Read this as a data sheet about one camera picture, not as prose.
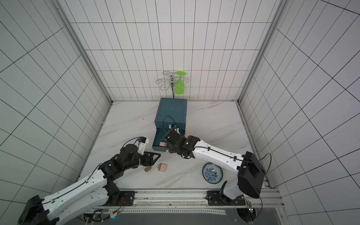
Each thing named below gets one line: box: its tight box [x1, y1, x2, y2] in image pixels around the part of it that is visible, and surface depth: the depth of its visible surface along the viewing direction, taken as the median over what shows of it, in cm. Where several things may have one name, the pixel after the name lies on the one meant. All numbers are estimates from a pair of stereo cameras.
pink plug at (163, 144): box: [159, 141, 168, 147], surface depth 83 cm
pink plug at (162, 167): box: [156, 162, 168, 173], surface depth 84 cm
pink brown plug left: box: [143, 165, 152, 173], surface depth 83 cm
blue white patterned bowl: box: [202, 162, 224, 185], surface depth 81 cm
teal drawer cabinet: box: [154, 97, 188, 136], surface depth 87 cm
